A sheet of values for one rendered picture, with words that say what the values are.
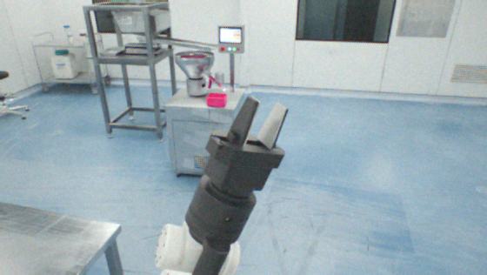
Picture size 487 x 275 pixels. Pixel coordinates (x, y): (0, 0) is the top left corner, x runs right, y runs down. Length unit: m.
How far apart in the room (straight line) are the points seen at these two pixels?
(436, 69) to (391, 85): 0.65
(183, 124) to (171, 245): 2.56
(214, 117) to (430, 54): 3.83
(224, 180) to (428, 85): 5.63
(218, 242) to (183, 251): 0.06
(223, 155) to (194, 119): 2.57
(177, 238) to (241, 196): 0.12
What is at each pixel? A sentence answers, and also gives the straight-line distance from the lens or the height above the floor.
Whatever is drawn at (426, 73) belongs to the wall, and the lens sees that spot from 5.91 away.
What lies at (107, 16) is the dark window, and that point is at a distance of 6.35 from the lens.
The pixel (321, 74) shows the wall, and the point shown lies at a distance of 5.63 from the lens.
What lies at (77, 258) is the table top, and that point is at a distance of 1.37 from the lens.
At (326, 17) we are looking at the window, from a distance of 5.48.
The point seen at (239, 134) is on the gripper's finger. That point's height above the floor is 1.61.
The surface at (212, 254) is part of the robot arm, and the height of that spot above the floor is 1.46.
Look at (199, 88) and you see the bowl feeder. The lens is 3.14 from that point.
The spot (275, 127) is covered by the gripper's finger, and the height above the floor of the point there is 1.60.
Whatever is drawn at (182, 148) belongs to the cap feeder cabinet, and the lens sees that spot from 3.15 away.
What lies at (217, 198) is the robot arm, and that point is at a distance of 0.46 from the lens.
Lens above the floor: 1.79
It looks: 27 degrees down
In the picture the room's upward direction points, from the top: straight up
